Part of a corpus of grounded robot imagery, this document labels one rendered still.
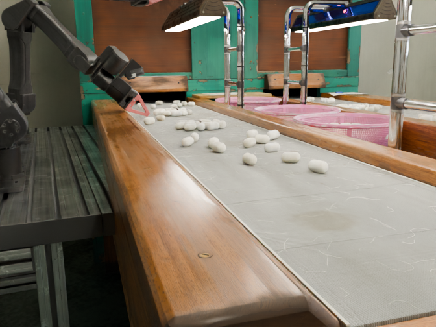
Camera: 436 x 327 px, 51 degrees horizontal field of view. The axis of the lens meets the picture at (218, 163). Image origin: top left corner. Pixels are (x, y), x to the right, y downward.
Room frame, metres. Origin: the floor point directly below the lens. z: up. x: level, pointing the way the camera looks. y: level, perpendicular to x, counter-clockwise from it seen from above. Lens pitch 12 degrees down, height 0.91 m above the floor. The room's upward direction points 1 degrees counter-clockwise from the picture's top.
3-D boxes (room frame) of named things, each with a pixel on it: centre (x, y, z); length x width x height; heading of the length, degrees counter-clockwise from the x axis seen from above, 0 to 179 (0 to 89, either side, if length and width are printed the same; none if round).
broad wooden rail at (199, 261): (1.12, 0.23, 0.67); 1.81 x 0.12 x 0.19; 16
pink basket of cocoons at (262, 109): (1.43, -0.25, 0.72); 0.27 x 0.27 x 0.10
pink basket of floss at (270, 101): (1.85, -0.13, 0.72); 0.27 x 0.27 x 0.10
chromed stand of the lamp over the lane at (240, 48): (1.63, 0.02, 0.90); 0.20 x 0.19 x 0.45; 16
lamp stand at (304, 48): (1.74, -0.37, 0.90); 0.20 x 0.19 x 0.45; 16
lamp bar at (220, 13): (1.61, 0.09, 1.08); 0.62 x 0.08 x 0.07; 16
